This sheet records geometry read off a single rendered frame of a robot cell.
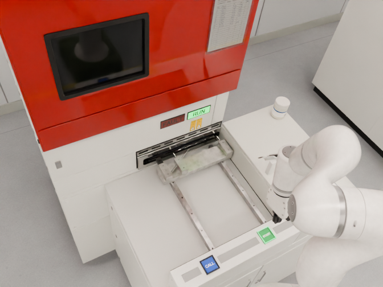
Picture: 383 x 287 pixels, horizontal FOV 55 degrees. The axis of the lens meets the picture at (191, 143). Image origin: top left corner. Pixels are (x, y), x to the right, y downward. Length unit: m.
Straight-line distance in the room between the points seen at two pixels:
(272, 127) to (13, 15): 1.25
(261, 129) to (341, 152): 1.06
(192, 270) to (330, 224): 0.78
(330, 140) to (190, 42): 0.64
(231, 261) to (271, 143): 0.62
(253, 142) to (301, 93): 1.91
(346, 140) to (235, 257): 0.78
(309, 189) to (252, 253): 0.78
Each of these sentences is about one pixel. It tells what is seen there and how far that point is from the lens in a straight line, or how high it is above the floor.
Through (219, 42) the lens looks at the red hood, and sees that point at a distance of 1.35.
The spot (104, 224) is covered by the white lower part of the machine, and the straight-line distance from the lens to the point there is 2.05.
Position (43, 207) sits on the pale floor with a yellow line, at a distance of 2.70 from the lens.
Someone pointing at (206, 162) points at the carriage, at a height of 0.88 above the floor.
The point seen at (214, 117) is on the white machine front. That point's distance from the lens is 1.73.
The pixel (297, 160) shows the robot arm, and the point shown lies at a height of 1.54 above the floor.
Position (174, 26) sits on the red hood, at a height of 1.61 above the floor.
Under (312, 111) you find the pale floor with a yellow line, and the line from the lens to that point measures 3.47.
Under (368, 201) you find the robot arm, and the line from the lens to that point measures 0.75.
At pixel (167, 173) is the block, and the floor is 0.91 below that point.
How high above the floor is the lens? 2.28
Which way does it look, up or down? 51 degrees down
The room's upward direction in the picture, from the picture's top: 8 degrees clockwise
